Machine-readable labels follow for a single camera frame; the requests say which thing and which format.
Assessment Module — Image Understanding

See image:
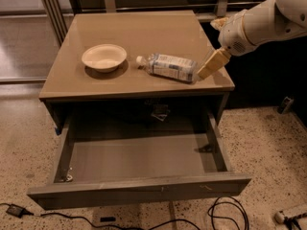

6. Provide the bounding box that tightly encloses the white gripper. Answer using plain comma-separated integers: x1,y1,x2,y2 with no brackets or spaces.
197,10,256,80

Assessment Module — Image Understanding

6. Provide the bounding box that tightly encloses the clear bottle with blue label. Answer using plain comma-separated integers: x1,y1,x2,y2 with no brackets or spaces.
136,53,198,83

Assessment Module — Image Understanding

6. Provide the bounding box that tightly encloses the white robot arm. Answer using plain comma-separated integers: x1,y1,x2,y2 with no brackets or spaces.
197,0,307,80

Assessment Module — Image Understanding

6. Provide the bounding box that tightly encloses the brown cabinet with glossy top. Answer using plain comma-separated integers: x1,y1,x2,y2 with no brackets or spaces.
39,11,234,129

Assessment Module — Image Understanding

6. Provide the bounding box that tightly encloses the open grey top drawer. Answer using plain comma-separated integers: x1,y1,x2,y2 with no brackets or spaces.
28,111,251,210

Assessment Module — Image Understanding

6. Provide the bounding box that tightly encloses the small dark floor object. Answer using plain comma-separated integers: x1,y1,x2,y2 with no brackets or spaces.
277,96,295,114

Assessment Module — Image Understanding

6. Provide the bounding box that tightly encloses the white paper bowl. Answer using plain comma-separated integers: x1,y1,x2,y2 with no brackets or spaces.
82,44,127,73

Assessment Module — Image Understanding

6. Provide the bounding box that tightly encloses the white power strip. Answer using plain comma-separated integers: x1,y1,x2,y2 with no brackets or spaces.
274,203,307,224

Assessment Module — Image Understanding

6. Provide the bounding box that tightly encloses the black power adapter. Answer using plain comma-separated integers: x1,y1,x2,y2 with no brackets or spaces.
6,204,33,219

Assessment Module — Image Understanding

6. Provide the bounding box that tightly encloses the black coiled cable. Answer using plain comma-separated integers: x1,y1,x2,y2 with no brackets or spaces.
206,195,250,230

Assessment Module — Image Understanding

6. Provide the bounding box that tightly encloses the black floor cable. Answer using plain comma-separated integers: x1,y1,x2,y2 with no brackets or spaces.
0,202,201,230

